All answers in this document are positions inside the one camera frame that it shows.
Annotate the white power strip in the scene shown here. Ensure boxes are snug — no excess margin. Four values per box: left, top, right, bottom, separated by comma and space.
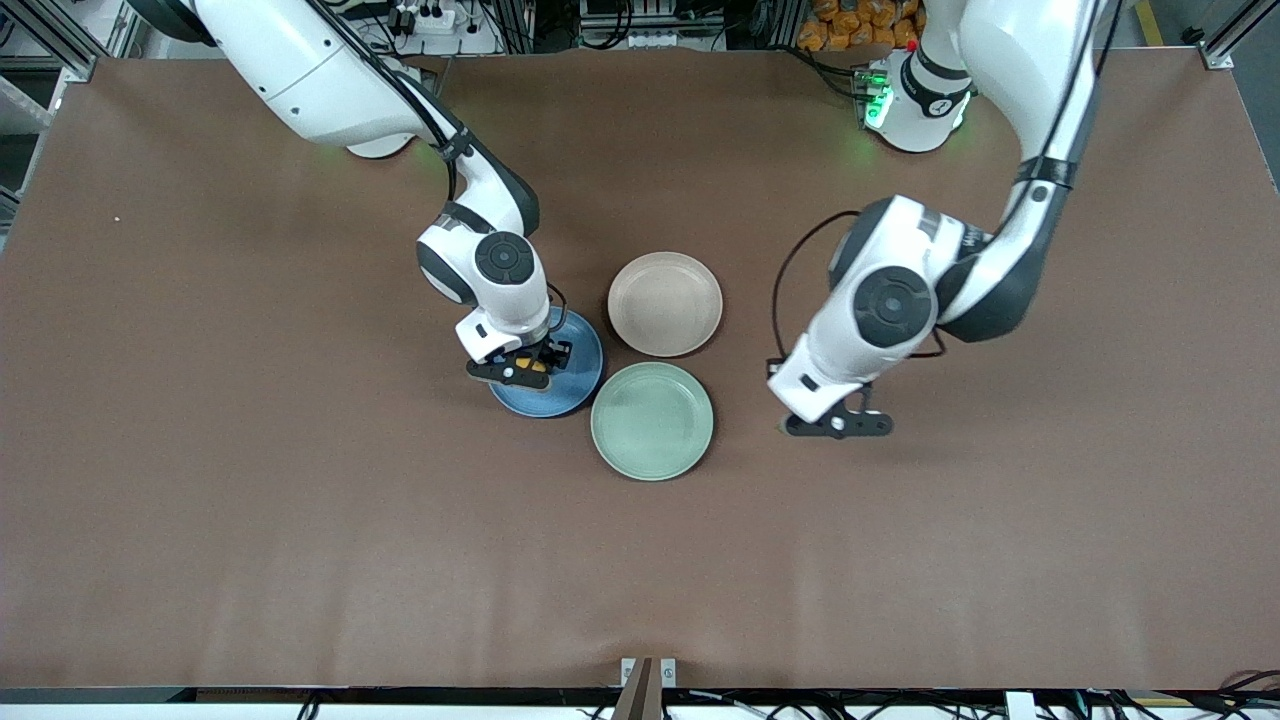
388, 3, 458, 37

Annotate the aluminium frame structure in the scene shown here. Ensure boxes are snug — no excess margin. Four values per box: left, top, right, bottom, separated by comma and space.
1195, 0, 1280, 71
0, 0, 136, 233

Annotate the blue plate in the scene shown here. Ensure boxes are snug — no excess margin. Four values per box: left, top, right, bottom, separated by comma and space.
487, 306, 605, 419

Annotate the pale green plate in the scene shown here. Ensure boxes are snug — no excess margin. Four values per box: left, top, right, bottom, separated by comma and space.
590, 361, 715, 482

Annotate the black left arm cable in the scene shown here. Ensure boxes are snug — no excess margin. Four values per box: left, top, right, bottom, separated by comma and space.
771, 209, 863, 363

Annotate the white equipment box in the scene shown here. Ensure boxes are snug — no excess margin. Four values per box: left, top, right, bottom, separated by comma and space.
578, 0, 731, 51

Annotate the grey camera pole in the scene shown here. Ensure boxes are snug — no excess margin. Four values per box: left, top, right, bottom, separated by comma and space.
612, 657, 663, 720

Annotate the bag of orange items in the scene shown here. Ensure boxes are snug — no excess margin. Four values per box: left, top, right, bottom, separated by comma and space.
797, 0, 923, 53

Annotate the small metal bracket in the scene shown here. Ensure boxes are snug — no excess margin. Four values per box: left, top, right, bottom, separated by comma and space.
620, 657, 678, 689

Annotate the beige plate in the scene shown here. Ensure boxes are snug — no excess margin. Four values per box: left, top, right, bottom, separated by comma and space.
607, 250, 724, 358

